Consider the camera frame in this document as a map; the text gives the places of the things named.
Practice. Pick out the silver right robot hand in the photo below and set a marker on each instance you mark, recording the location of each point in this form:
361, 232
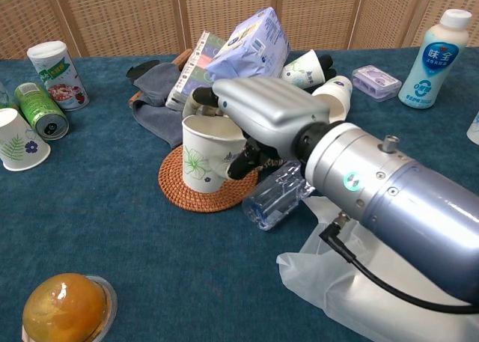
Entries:
269, 106

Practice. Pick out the flower print paper cup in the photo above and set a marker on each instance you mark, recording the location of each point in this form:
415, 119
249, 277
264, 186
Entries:
202, 162

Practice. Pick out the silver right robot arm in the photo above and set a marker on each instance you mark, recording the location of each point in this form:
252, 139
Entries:
393, 192

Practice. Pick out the green print paper cup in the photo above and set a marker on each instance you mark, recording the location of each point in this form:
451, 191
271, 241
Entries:
299, 72

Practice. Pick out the lying white paper cup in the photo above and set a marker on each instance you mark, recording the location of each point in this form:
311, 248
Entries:
338, 91

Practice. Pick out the round woven rattan coaster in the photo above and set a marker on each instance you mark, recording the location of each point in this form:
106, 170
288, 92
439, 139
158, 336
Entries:
172, 181

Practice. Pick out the blue print paper cup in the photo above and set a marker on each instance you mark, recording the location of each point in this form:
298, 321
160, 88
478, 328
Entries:
474, 128

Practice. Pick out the upside-down leaf print cup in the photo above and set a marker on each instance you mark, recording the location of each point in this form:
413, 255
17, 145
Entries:
20, 143

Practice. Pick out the orange jelly cup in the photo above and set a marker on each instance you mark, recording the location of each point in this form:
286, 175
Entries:
63, 308

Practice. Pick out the lavender tissue pack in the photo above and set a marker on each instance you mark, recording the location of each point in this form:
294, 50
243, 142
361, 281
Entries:
250, 46

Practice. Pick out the colourful pocket tissue multipack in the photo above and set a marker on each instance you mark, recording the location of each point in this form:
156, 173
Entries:
194, 76

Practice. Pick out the clear plastic water bottle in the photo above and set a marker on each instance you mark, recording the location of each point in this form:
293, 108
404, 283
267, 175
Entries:
269, 203

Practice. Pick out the brown wooden stick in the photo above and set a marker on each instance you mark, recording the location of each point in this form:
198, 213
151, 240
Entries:
182, 57

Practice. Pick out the small purple clear case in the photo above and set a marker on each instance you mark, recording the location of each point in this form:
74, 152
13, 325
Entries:
376, 82

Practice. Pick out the grey cloth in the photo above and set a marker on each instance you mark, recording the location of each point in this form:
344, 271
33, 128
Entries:
157, 113

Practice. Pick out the woven folding screen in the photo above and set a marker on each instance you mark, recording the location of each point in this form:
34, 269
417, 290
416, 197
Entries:
131, 16

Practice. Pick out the white blue-label drink bottle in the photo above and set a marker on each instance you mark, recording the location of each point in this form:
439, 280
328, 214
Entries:
434, 65

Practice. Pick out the blue table cloth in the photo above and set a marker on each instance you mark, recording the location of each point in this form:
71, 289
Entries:
149, 263

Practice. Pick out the white food-print canister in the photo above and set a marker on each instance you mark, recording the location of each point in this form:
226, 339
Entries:
61, 80

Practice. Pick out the translucent bag with tissue rolls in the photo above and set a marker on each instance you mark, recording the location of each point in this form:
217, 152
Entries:
337, 312

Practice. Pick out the green drink can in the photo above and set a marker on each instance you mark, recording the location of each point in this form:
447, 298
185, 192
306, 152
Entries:
37, 108

